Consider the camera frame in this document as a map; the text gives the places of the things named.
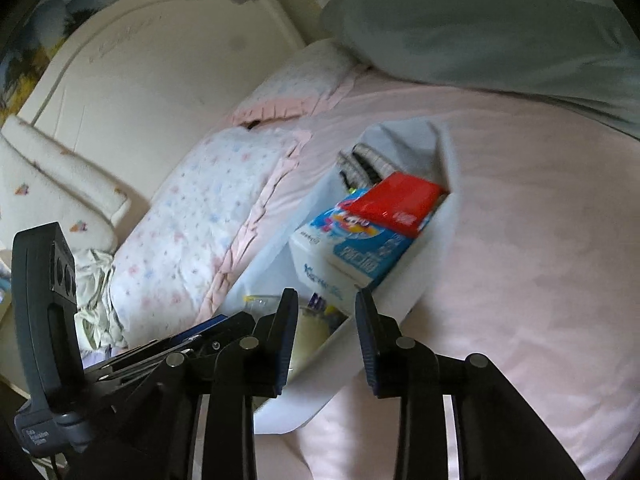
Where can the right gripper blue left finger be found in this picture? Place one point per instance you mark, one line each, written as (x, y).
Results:
(275, 333)

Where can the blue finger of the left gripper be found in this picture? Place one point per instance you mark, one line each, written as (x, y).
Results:
(197, 329)

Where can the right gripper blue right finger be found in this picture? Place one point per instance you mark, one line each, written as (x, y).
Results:
(377, 337)

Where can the clear white bun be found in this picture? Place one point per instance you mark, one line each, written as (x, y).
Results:
(311, 330)

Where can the blue cartoon tissue box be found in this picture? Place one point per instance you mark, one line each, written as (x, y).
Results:
(336, 253)

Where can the red packet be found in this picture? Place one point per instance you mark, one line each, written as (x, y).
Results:
(402, 203)

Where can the grey striped sock bundle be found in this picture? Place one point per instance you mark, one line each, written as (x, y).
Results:
(363, 167)

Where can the near floral pink pillow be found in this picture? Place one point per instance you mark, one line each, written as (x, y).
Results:
(178, 258)

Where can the floral pink pillow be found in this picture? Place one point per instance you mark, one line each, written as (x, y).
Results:
(178, 258)
(313, 81)

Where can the pink bed sheet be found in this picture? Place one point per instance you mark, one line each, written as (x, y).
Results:
(543, 273)

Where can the white embroidered towel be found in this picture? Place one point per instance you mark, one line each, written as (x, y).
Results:
(43, 182)

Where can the cream bed headboard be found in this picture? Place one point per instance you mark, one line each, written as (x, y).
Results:
(142, 81)

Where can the far floral pink pillow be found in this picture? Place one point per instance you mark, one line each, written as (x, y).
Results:
(313, 81)

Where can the grey-blue long bolster pillow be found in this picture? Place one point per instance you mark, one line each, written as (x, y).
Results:
(575, 54)

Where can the landscape wall painting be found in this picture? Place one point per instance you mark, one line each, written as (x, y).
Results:
(30, 48)

